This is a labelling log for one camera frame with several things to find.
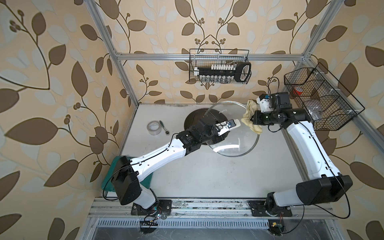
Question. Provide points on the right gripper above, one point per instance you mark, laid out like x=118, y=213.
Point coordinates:
x=257, y=120

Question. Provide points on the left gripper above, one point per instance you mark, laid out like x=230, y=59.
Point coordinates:
x=219, y=138

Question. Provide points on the yellow cloth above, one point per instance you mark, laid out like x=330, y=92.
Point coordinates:
x=248, y=115

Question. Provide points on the glass pot lid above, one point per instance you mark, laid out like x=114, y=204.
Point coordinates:
x=240, y=141

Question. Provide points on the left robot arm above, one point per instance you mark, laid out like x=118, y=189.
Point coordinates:
x=129, y=172

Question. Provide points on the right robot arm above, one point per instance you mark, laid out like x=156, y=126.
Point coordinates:
x=326, y=184

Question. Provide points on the brown frying pan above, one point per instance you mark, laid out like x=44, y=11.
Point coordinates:
x=193, y=118

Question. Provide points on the red tape roll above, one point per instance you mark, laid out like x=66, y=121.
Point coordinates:
x=297, y=91

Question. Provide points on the clear plastic bag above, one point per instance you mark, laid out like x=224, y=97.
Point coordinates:
x=314, y=109

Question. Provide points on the socket set holder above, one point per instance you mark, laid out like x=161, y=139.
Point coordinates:
x=235, y=73

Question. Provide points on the clear tape roll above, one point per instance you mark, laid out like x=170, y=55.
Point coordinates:
x=154, y=128

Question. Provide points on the green plastic case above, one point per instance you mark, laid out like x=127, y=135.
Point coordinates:
x=108, y=186

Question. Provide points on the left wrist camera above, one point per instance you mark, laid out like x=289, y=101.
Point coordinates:
x=227, y=126

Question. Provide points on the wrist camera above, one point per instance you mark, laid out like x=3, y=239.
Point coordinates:
x=227, y=126
x=264, y=103

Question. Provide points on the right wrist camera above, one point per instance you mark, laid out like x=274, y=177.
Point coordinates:
x=264, y=103

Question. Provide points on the side wire basket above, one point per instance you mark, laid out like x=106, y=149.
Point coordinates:
x=338, y=103

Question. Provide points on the back wire basket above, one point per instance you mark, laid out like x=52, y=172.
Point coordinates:
x=207, y=57

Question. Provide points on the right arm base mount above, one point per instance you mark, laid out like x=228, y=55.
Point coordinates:
x=268, y=208

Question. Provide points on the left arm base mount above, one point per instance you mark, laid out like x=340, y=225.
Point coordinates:
x=160, y=207

